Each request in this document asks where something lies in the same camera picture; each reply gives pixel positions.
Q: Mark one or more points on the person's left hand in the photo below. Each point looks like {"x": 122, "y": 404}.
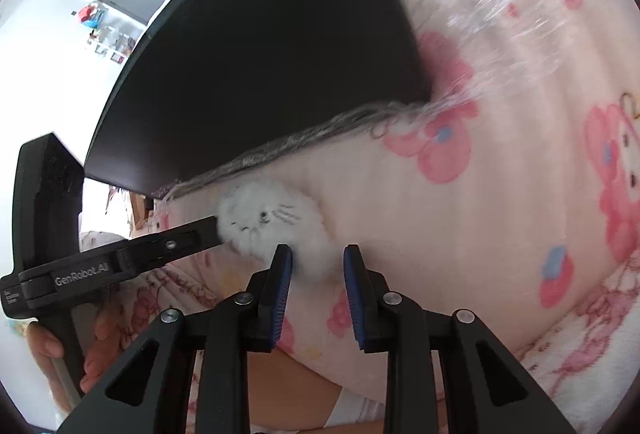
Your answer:
{"x": 102, "y": 339}

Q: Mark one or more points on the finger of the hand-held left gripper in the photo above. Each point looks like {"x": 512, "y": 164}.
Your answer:
{"x": 170, "y": 244}

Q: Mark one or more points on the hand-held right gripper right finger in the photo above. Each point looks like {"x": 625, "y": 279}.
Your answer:
{"x": 352, "y": 294}

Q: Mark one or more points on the pink printed blanket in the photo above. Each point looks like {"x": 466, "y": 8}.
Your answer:
{"x": 450, "y": 224}

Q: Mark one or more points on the white plush seal toy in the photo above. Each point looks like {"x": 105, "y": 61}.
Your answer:
{"x": 265, "y": 214}

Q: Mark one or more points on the clear plastic wrap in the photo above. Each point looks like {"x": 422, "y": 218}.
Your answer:
{"x": 500, "y": 3}

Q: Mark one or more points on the black box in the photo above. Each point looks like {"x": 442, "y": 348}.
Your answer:
{"x": 250, "y": 63}

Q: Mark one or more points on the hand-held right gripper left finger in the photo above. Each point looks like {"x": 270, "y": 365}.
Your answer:
{"x": 282, "y": 294}

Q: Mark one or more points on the red and blue toy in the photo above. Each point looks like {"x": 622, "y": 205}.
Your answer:
{"x": 90, "y": 15}

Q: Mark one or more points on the person's leg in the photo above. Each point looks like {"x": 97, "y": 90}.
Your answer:
{"x": 285, "y": 389}

